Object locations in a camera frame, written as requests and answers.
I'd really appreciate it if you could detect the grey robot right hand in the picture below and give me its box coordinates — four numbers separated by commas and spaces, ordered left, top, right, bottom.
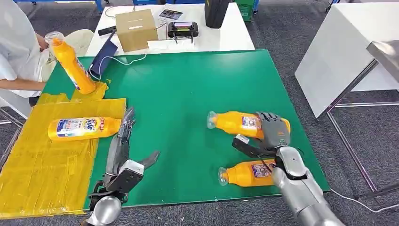
255, 111, 291, 150

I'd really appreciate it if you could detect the person's hand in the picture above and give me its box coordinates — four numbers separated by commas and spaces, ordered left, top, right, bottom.
35, 33, 51, 52

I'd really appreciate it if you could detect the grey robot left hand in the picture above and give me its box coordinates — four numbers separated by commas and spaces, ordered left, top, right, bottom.
104, 107, 161, 188

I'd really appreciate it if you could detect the orange drink bottle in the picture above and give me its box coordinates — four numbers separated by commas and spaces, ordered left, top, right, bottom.
44, 31, 96, 95
217, 159, 279, 187
207, 111, 291, 140
47, 116, 122, 142

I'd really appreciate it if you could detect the person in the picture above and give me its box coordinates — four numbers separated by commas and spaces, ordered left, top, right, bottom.
0, 0, 95, 107

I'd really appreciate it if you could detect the dark blue pouch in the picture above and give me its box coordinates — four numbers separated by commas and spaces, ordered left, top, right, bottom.
89, 31, 119, 79

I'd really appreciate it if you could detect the black bar remote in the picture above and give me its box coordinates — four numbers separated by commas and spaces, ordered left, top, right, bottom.
97, 25, 117, 36

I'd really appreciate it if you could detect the yellow sheet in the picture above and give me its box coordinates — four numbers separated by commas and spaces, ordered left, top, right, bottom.
0, 81, 127, 220

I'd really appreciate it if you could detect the green mat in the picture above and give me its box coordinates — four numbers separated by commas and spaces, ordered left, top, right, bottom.
41, 49, 331, 209

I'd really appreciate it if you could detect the cardboard box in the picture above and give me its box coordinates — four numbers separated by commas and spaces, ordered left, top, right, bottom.
115, 8, 159, 53

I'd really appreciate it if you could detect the large white side table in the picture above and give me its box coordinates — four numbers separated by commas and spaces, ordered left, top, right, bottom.
294, 2, 399, 119

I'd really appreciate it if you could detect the white paper stack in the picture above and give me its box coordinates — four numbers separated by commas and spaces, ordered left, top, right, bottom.
146, 39, 196, 52

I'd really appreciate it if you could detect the green crate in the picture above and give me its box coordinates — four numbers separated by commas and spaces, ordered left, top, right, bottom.
236, 0, 258, 22

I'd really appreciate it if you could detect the printed leaflet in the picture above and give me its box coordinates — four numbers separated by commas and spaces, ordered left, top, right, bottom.
158, 8, 184, 21

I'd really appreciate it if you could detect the steel bench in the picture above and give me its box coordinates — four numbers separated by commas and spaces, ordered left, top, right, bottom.
366, 40, 399, 84

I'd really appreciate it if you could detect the black case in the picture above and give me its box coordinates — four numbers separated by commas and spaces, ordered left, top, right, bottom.
204, 0, 231, 29

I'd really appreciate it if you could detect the black handheld controller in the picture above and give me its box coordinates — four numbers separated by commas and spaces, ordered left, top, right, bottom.
167, 21, 199, 44

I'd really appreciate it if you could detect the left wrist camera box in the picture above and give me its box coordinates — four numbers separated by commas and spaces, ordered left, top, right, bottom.
106, 159, 145, 194

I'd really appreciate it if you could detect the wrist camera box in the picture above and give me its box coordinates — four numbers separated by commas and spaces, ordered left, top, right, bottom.
231, 134, 277, 159
106, 159, 145, 194

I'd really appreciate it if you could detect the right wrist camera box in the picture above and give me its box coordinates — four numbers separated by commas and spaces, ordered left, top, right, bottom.
231, 134, 277, 159

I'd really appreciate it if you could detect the black thin cable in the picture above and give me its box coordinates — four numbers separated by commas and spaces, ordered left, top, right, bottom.
104, 4, 136, 18

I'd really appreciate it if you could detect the metal table frame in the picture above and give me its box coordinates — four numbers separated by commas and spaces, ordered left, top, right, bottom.
325, 60, 399, 201

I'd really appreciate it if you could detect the thin white cable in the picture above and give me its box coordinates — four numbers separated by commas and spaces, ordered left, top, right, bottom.
88, 52, 148, 81

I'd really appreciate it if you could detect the white floor cable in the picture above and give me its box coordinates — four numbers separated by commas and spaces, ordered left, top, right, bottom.
329, 188, 399, 214

